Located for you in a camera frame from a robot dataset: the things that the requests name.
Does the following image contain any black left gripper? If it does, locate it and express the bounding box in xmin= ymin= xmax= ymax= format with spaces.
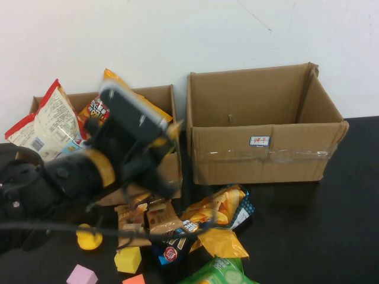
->
xmin=85 ymin=117 xmax=187 ymax=199

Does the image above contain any red white shrimp cracker bag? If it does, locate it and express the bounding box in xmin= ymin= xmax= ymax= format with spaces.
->
xmin=4 ymin=79 xmax=90 ymax=162

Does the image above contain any small orange black snack packet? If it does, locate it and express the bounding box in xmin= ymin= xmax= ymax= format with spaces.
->
xmin=129 ymin=192 xmax=165 ymax=212

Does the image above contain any black blue snack packet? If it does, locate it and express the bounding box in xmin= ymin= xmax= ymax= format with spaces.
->
xmin=152 ymin=226 xmax=197 ymax=266

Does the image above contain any cardboard box with F2 print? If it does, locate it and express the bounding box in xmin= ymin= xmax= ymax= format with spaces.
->
xmin=16 ymin=85 xmax=183 ymax=208

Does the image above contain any cardboard box with clear tape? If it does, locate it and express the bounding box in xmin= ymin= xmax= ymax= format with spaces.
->
xmin=186 ymin=62 xmax=350 ymax=186

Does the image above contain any blue wavy chips bag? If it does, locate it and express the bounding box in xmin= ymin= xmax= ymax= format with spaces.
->
xmin=179 ymin=184 xmax=256 ymax=232

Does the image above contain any large yellow foil packet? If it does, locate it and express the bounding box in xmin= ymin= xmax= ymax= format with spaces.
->
xmin=189 ymin=227 xmax=250 ymax=260

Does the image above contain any yellow foam cube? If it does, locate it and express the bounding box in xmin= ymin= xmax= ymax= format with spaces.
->
xmin=114 ymin=247 xmax=143 ymax=273

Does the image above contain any yellow rubber duck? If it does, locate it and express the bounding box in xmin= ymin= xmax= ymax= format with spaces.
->
xmin=76 ymin=223 xmax=104 ymax=252

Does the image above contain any green cucumber chips bag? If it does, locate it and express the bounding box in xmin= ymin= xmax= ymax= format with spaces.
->
xmin=177 ymin=256 xmax=259 ymax=284

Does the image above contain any orange foam cube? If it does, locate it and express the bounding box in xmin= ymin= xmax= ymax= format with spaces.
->
xmin=122 ymin=273 xmax=146 ymax=284

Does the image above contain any pink foam cube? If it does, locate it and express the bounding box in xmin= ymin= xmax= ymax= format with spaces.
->
xmin=66 ymin=264 xmax=99 ymax=284

